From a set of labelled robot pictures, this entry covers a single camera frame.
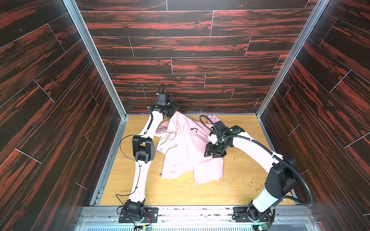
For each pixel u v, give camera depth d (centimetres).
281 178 44
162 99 80
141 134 64
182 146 95
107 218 73
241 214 73
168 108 86
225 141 61
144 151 64
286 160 45
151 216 73
